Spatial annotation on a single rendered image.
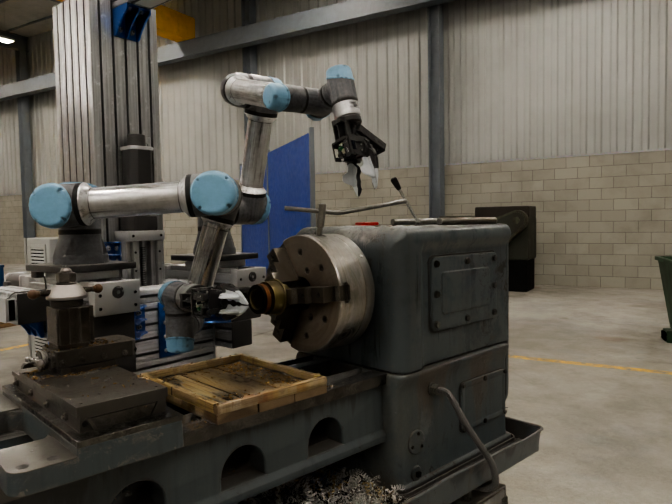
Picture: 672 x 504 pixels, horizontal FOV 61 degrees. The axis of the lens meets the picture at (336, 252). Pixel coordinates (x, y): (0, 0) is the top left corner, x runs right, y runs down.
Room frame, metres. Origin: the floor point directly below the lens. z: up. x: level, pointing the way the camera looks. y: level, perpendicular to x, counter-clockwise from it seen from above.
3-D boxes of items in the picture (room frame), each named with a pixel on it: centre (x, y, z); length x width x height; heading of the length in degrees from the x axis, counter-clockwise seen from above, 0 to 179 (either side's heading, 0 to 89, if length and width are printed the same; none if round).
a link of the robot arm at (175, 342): (1.57, 0.44, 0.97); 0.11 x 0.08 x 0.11; 3
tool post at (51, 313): (1.18, 0.56, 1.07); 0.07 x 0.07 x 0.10; 43
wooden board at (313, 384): (1.36, 0.26, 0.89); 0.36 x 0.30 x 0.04; 43
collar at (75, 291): (1.18, 0.56, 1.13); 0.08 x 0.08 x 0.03
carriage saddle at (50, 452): (1.09, 0.55, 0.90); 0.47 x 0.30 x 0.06; 43
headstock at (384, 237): (1.83, -0.22, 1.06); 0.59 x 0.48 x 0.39; 133
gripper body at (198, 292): (1.44, 0.33, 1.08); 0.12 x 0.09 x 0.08; 43
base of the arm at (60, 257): (1.67, 0.75, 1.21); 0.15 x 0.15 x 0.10
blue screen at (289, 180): (8.44, 0.97, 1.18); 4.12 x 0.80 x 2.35; 21
